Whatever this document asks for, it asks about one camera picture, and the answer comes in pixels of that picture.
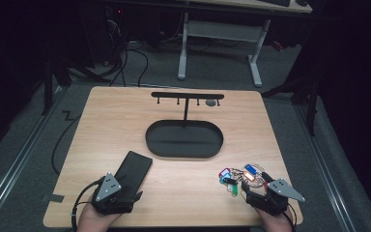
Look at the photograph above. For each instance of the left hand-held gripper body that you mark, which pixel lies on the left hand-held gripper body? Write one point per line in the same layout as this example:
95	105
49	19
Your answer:
108	190

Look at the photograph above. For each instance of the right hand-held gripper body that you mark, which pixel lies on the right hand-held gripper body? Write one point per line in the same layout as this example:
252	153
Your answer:
280	190

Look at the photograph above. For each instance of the key bunch with coloured tags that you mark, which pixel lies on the key bunch with coloured tags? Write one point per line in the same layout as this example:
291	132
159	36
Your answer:
238	179

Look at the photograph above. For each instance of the black smartphone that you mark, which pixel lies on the black smartphone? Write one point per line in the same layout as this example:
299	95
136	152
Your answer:
135	170

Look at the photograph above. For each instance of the black key stand with tray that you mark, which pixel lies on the black key stand with tray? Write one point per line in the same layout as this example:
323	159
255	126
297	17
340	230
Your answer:
183	138

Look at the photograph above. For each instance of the person's left hand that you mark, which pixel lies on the person's left hand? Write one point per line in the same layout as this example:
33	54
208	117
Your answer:
93	219

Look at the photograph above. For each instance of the person's right hand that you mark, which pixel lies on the person's right hand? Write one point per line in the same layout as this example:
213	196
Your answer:
275	222

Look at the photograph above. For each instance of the black tape piece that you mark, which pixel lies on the black tape piece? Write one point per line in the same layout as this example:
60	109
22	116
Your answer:
53	198

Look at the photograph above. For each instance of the black metal stand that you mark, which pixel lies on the black metal stand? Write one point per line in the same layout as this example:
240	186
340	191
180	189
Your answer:
312	103
48	87

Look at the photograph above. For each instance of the grey round table grommet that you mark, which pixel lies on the grey round table grommet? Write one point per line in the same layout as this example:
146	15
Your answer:
211	102

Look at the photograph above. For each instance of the white-legged desk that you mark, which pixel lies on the white-legged desk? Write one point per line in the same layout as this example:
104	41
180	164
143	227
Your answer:
222	30

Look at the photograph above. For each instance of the black keyboard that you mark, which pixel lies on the black keyboard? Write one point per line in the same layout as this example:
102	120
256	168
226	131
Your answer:
275	2

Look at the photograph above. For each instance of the metal floor rail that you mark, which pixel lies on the metal floor rail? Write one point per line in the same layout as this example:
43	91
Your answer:
327	170
16	164

